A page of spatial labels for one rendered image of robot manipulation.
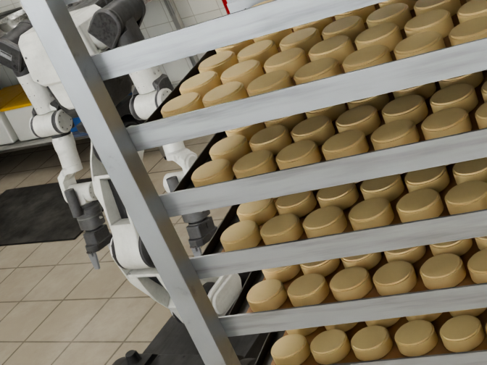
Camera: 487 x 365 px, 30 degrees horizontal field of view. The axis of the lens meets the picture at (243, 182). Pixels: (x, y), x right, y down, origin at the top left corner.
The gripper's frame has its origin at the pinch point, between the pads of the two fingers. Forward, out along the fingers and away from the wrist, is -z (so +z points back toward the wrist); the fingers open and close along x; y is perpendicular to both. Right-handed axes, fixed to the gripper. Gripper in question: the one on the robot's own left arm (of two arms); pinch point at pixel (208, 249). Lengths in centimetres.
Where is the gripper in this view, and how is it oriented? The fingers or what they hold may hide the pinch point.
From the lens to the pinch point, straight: 286.0
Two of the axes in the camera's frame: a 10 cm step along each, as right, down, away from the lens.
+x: -5.1, 3.6, -7.8
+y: 8.0, -1.2, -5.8
